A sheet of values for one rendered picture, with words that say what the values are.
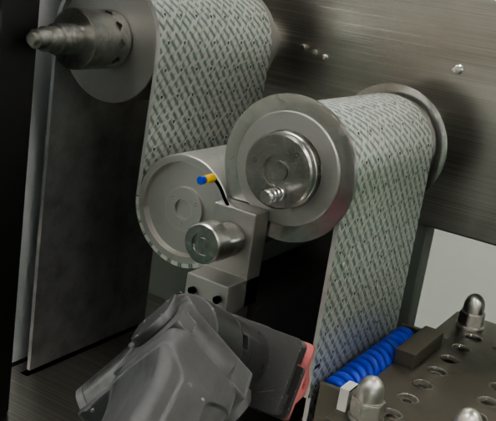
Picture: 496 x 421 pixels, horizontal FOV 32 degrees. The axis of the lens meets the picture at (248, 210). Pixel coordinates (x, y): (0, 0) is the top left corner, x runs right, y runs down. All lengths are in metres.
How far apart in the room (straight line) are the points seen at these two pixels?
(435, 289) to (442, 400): 2.79
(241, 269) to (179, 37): 0.27
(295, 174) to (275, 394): 0.22
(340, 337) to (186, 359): 0.43
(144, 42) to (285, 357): 0.40
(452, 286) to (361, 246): 2.80
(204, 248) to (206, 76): 0.27
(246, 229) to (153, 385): 0.39
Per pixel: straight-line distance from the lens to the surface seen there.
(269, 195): 0.82
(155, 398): 0.48
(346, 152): 0.83
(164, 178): 0.96
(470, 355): 1.09
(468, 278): 3.69
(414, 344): 1.03
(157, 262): 1.41
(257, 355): 0.71
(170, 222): 0.96
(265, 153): 0.85
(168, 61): 0.96
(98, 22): 0.94
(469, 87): 1.13
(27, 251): 1.13
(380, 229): 0.96
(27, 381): 1.15
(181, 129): 1.01
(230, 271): 0.88
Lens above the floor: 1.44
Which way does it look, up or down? 16 degrees down
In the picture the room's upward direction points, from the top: 9 degrees clockwise
